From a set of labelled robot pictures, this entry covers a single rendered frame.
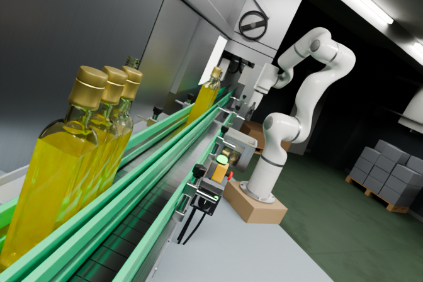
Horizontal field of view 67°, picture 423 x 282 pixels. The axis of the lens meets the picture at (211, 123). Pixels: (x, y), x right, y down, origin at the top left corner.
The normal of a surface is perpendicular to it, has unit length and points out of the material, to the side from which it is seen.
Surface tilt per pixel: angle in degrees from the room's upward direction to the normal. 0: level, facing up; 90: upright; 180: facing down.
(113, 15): 90
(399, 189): 90
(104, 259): 0
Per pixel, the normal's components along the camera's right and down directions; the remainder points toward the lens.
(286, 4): -0.15, 0.18
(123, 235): 0.40, -0.89
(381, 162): -0.79, -0.22
